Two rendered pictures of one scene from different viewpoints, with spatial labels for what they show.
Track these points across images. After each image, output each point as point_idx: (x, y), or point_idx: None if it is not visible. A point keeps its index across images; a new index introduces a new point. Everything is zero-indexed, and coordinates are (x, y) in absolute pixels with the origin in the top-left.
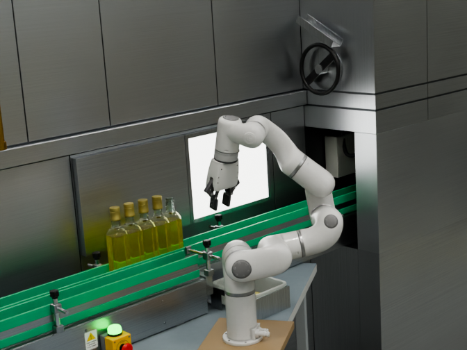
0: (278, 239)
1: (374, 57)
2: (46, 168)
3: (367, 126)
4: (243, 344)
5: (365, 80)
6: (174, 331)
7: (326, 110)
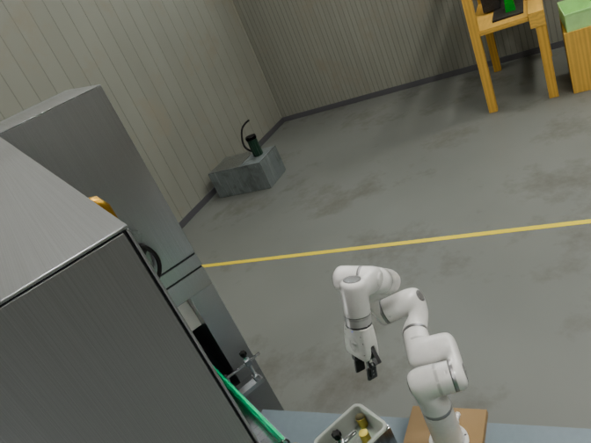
0: (432, 336)
1: (178, 223)
2: None
3: (200, 284)
4: (468, 436)
5: (180, 249)
6: None
7: None
